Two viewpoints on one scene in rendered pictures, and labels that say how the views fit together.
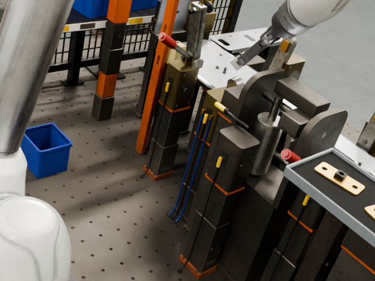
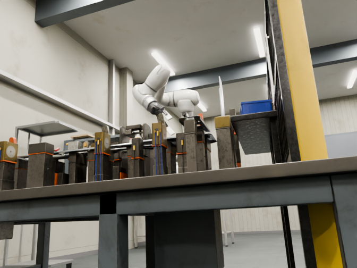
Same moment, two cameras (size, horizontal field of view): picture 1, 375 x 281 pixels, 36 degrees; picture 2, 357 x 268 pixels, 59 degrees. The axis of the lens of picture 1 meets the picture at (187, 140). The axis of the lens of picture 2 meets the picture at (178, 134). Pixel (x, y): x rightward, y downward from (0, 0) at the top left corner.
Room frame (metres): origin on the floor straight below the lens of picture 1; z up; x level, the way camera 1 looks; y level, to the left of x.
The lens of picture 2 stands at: (3.06, -0.84, 0.55)
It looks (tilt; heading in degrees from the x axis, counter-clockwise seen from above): 15 degrees up; 154
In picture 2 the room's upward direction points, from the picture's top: 3 degrees counter-clockwise
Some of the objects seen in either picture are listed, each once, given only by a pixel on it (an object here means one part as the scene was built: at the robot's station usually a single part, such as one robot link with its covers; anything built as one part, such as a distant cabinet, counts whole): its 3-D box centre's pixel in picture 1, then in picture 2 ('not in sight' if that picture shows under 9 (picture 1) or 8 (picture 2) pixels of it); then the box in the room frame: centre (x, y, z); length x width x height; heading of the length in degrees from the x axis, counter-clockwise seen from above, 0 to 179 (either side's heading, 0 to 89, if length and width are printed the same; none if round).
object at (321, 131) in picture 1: (263, 184); (136, 161); (1.05, -0.19, 0.95); 0.18 x 0.13 x 0.49; 49
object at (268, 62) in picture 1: (259, 74); (192, 151); (1.84, -0.18, 0.84); 0.05 x 0.05 x 0.29; 49
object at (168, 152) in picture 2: not in sight; (170, 168); (1.41, -0.10, 0.84); 0.12 x 0.05 x 0.29; 139
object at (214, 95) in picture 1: (202, 159); not in sight; (1.18, -0.05, 0.88); 0.11 x 0.07 x 0.37; 139
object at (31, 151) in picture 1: (44, 150); not in sight; (1.22, 0.36, 0.75); 0.11 x 0.10 x 0.09; 49
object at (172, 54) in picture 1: (164, 102); not in sight; (1.41, 0.09, 0.88); 0.04 x 0.04 x 0.37; 49
